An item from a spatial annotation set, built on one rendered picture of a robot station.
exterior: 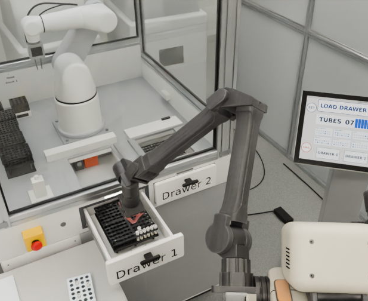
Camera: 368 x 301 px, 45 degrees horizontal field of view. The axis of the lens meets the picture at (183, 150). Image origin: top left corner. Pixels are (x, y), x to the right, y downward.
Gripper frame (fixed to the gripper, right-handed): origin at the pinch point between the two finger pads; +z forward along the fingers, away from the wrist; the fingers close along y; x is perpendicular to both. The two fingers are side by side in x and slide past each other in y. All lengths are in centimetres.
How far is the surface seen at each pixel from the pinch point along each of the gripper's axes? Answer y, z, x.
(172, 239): -11.9, 3.9, -10.5
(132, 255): -12.2, 3.6, 4.9
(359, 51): 63, 7, -165
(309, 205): 37, 109, -141
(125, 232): 0.8, 8.3, 2.6
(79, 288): -8.9, 16.6, 23.8
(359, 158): -11, -2, -95
